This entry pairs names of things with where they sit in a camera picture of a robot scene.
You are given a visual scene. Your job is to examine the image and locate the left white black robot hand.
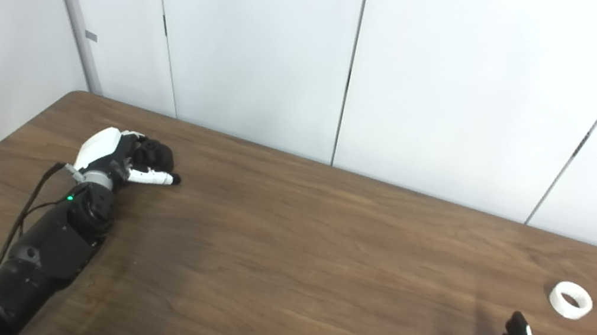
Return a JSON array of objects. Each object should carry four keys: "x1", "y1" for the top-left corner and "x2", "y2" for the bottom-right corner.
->
[{"x1": 70, "y1": 122, "x2": 188, "y2": 200}]

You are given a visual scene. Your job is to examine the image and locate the round black part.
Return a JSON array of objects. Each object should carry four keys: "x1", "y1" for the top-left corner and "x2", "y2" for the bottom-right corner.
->
[{"x1": 132, "y1": 136, "x2": 178, "y2": 175}]

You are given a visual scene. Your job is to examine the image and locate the white ring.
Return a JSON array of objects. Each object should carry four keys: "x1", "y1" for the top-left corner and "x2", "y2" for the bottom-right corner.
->
[{"x1": 546, "y1": 278, "x2": 596, "y2": 323}]

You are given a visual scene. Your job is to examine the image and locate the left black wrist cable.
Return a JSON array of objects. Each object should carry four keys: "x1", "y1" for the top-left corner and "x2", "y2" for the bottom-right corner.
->
[{"x1": 0, "y1": 154, "x2": 79, "y2": 286}]

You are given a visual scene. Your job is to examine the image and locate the grey wall corner post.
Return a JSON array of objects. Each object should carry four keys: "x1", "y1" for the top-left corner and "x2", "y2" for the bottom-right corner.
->
[{"x1": 12, "y1": 0, "x2": 118, "y2": 96}]

